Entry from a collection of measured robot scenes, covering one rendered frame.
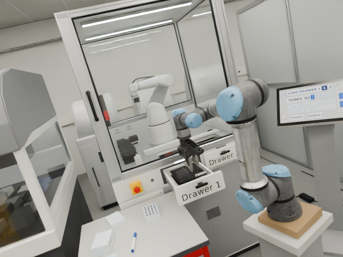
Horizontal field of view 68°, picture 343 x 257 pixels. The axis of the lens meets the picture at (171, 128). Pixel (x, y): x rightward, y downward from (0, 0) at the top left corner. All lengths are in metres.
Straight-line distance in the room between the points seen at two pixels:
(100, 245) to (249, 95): 1.00
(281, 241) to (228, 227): 0.91
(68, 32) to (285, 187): 1.36
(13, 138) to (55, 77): 3.51
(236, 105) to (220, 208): 1.21
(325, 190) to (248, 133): 1.38
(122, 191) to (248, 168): 0.94
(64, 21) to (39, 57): 3.32
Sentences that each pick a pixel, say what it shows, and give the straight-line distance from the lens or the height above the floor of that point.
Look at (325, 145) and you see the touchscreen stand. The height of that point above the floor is 0.75.
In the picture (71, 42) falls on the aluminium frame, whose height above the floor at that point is 1.82.
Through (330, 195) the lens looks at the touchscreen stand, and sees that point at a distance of 2.31.
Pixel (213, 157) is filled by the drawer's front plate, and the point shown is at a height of 0.89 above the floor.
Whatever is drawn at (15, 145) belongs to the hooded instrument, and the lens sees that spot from 1.43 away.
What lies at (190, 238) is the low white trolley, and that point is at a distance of 1.33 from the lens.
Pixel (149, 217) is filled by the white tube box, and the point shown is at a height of 0.78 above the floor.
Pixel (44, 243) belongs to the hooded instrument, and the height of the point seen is 0.85.
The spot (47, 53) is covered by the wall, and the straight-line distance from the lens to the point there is 4.91.
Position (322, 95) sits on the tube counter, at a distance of 2.04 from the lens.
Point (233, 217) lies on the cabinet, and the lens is 2.09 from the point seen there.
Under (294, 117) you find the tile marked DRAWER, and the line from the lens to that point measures 1.99.
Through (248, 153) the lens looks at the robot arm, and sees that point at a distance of 1.02.
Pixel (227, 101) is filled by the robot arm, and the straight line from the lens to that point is 0.94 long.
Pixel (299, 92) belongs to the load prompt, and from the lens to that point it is 2.07.
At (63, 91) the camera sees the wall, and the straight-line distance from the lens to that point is 4.85.
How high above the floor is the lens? 1.56
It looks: 13 degrees down
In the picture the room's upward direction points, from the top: 15 degrees counter-clockwise
